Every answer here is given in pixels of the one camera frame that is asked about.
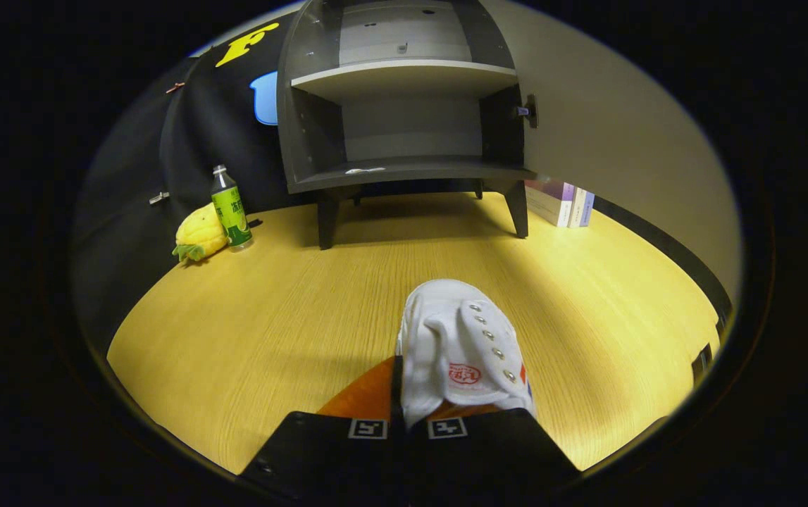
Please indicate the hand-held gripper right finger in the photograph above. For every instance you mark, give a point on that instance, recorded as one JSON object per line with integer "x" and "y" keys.
{"x": 488, "y": 451}

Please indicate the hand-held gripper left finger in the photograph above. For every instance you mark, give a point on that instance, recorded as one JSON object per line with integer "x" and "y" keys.
{"x": 396, "y": 394}

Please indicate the white canvas shoe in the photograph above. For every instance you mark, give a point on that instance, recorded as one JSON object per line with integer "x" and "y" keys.
{"x": 453, "y": 338}

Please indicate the dark grey shoe cabinet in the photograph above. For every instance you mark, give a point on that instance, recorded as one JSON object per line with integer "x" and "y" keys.
{"x": 411, "y": 127}

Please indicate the grey curved bar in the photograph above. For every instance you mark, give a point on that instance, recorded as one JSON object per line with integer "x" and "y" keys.
{"x": 703, "y": 362}

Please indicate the purple spine book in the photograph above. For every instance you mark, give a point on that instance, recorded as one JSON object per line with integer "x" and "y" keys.
{"x": 548, "y": 201}

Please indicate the green drink bottle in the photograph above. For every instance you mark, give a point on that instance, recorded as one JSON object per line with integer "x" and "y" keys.
{"x": 231, "y": 211}

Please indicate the yellow pineapple plush toy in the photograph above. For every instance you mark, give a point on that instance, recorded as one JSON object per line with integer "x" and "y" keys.
{"x": 201, "y": 232}

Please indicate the pale spine book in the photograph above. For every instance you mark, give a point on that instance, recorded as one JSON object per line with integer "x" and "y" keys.
{"x": 577, "y": 208}

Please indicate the black backdrop cloth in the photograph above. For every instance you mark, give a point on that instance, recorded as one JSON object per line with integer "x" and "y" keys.
{"x": 136, "y": 176}

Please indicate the red and white peg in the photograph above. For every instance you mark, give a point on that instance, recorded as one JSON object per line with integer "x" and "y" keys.
{"x": 175, "y": 87}

